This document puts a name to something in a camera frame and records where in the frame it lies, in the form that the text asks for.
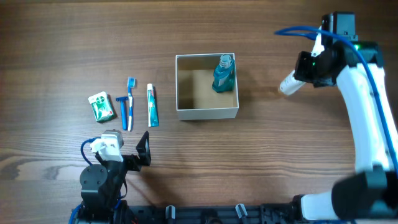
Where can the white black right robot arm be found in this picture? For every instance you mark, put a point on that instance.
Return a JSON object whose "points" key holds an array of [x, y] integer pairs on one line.
{"points": [[357, 69]]}

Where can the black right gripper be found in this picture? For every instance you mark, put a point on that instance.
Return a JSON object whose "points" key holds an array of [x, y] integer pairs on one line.
{"points": [[302, 58]]}

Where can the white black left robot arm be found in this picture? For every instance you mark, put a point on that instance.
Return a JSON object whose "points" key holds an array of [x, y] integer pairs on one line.
{"points": [[101, 181]]}

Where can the teal toothpaste tube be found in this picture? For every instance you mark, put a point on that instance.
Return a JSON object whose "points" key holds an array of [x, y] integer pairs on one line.
{"points": [[153, 119]]}

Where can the blue white toothbrush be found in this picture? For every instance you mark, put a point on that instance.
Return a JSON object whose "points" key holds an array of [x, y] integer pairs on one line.
{"points": [[131, 82]]}

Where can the blue disposable razor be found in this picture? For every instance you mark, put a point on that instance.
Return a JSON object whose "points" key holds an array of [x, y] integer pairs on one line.
{"points": [[122, 101]]}

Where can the blue mouthwash bottle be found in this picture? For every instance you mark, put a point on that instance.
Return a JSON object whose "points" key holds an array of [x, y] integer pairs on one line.
{"points": [[223, 75]]}

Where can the white open cardboard box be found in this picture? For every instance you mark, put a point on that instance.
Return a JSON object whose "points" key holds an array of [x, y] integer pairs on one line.
{"points": [[194, 96]]}

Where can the white lotion tube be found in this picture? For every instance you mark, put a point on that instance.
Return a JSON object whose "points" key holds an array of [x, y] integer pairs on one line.
{"points": [[290, 85]]}

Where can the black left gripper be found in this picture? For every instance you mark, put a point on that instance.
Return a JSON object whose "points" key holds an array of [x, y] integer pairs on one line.
{"points": [[135, 163]]}

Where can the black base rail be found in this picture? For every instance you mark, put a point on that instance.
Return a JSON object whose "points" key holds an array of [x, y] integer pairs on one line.
{"points": [[265, 213]]}

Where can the green white soap box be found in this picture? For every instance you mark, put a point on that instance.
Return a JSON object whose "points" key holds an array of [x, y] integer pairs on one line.
{"points": [[102, 107]]}

